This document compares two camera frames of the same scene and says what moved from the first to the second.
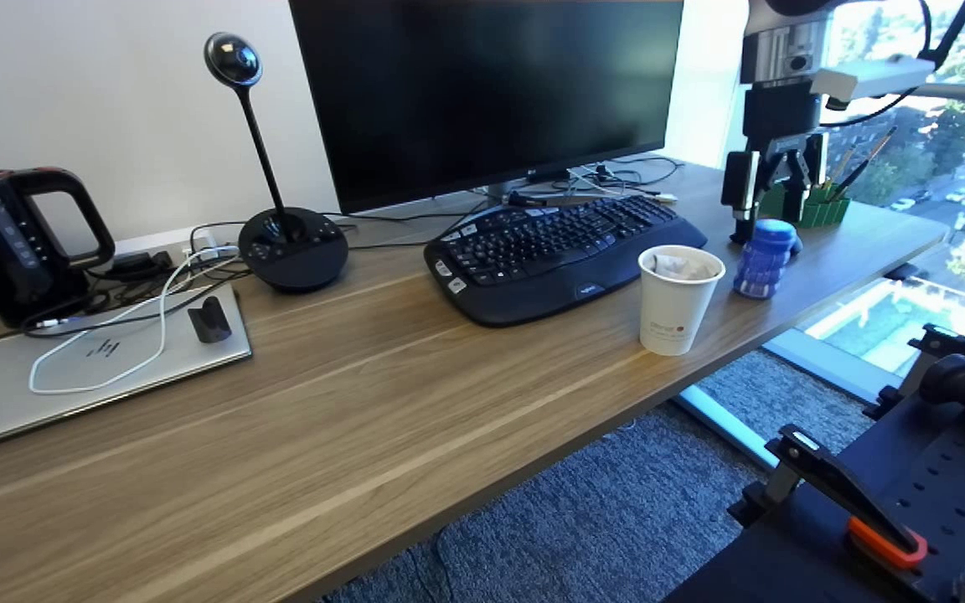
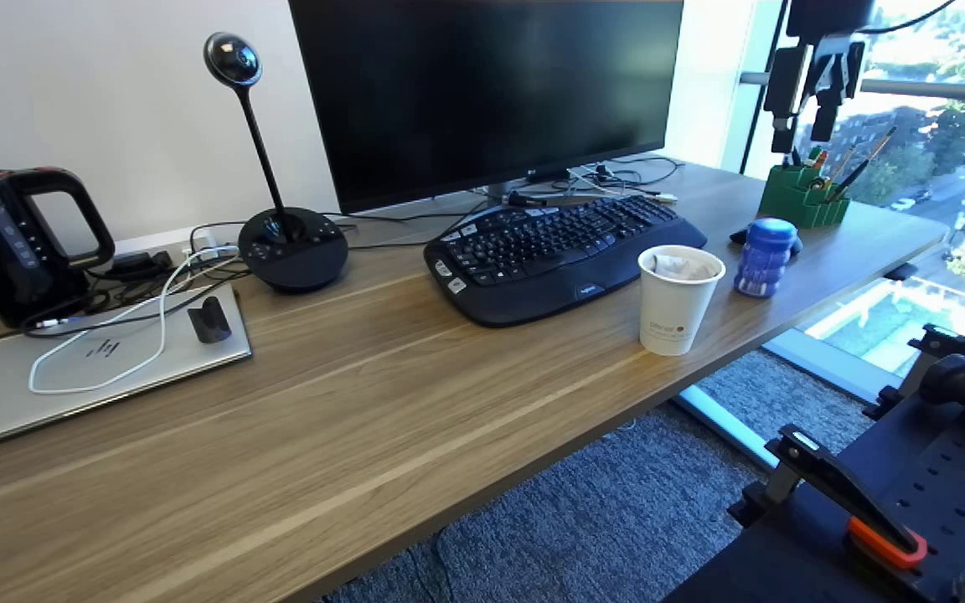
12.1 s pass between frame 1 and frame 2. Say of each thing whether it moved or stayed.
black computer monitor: stayed
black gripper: moved
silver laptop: stayed
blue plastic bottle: stayed
